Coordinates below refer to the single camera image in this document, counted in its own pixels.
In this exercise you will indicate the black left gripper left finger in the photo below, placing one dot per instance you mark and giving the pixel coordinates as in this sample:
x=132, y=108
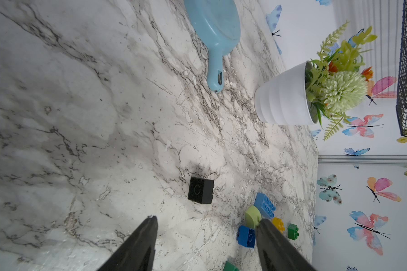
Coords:
x=137, y=252

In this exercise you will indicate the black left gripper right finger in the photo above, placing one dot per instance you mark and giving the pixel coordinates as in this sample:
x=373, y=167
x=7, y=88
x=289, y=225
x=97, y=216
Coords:
x=276, y=253

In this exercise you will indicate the green lego base brick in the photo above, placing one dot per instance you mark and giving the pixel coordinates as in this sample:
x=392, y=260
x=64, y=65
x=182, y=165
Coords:
x=230, y=266

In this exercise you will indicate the small green lego brick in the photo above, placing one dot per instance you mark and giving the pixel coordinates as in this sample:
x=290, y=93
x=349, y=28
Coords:
x=292, y=232

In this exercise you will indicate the yellow lego brick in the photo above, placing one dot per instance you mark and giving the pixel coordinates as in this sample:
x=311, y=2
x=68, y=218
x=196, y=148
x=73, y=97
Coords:
x=279, y=224

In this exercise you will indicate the dark blue lego brick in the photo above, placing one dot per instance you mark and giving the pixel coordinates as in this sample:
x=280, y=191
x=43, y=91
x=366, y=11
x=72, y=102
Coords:
x=246, y=236

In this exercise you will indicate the lime green lego brick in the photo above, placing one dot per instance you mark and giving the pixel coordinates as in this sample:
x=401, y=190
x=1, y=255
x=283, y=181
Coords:
x=252, y=217

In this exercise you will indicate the light blue lego brick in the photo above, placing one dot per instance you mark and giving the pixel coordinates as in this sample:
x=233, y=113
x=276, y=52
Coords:
x=265, y=206

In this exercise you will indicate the black lego brick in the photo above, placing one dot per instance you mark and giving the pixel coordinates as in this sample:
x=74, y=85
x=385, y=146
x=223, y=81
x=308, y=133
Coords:
x=201, y=190

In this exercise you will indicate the white plant pot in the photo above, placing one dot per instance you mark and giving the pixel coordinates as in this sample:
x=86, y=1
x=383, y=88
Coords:
x=282, y=100

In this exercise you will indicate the artificial green plant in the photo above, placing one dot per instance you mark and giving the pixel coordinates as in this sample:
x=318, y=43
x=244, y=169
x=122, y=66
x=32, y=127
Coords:
x=333, y=82

